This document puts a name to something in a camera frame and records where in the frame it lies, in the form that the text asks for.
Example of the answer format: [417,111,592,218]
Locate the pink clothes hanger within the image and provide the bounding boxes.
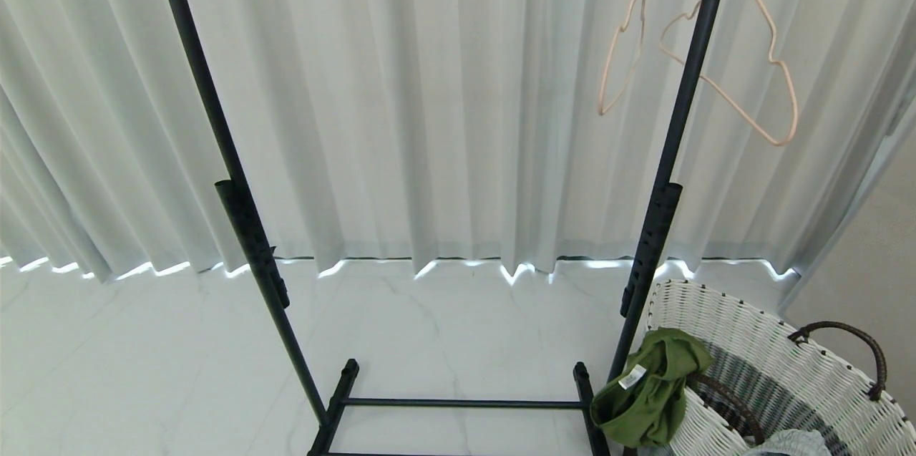
[598,0,652,117]
[658,0,799,147]

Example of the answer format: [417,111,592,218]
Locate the pale grey shorts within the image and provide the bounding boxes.
[744,429,834,456]

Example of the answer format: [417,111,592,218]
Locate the black clothes rack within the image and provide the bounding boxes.
[149,0,738,456]

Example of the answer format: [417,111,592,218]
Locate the white laundry basket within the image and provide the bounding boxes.
[640,278,916,456]

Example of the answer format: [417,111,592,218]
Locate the white curtain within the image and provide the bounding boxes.
[0,0,916,285]

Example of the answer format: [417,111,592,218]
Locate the green garment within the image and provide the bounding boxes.
[589,327,715,450]

